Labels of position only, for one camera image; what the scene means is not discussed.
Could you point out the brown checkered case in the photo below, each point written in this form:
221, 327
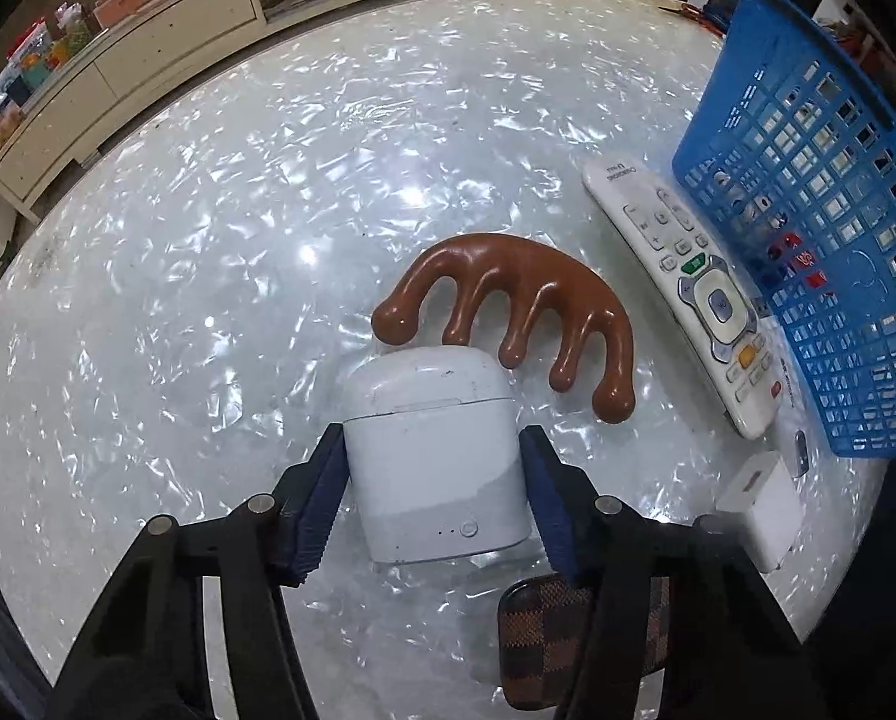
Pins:
538, 637

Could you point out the white charger adapter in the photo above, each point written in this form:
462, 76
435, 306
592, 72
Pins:
763, 510

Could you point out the white remote control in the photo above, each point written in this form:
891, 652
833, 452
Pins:
718, 307

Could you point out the blue plastic basket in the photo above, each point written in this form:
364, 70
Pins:
725, 90

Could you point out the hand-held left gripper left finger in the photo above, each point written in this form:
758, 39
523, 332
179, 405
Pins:
317, 510

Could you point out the cream low cabinet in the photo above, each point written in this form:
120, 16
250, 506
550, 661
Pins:
178, 22

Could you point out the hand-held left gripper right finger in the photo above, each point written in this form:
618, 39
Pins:
553, 510

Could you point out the cluster of small colourful packets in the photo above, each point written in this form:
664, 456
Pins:
36, 60

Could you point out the brown wooden massage comb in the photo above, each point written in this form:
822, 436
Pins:
493, 262

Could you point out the pink box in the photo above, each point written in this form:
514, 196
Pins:
118, 11

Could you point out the white earbud charging case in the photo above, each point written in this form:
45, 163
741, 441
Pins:
433, 465

